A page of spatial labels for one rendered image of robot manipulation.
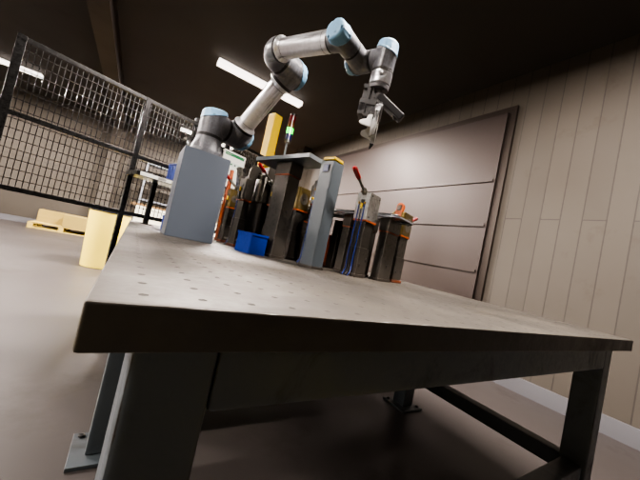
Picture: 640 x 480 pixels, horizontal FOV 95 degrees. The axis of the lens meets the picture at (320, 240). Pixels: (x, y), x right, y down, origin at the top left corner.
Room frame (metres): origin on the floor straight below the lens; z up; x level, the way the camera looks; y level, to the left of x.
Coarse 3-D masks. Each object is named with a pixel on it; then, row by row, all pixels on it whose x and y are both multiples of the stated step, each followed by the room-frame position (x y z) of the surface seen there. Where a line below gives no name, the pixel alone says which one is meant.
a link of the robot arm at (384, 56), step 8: (384, 40) 0.97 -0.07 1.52; (392, 40) 0.96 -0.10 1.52; (376, 48) 1.00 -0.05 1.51; (384, 48) 0.97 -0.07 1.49; (392, 48) 0.97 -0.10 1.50; (376, 56) 0.98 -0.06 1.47; (384, 56) 0.97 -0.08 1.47; (392, 56) 0.97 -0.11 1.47; (376, 64) 0.98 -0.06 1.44; (384, 64) 0.97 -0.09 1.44; (392, 64) 0.98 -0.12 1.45; (392, 72) 1.00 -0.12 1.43
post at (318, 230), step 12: (336, 168) 1.17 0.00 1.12; (324, 180) 1.18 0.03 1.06; (336, 180) 1.19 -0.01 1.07; (324, 192) 1.17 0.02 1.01; (336, 192) 1.20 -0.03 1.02; (312, 204) 1.20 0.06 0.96; (324, 204) 1.16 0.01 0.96; (312, 216) 1.19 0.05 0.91; (324, 216) 1.17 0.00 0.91; (312, 228) 1.18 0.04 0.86; (324, 228) 1.18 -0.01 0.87; (312, 240) 1.17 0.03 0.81; (324, 240) 1.19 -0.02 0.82; (312, 252) 1.16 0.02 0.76; (324, 252) 1.20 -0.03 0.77; (300, 264) 1.19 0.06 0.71; (312, 264) 1.16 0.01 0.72
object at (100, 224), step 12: (96, 216) 3.52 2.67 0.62; (108, 216) 3.54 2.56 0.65; (96, 228) 3.52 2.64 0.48; (108, 228) 3.56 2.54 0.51; (120, 228) 3.67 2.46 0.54; (84, 240) 3.58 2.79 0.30; (96, 240) 3.54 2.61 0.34; (108, 240) 3.59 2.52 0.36; (84, 252) 3.55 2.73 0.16; (96, 252) 3.55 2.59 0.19; (84, 264) 3.55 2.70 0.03; (96, 264) 3.57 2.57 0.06
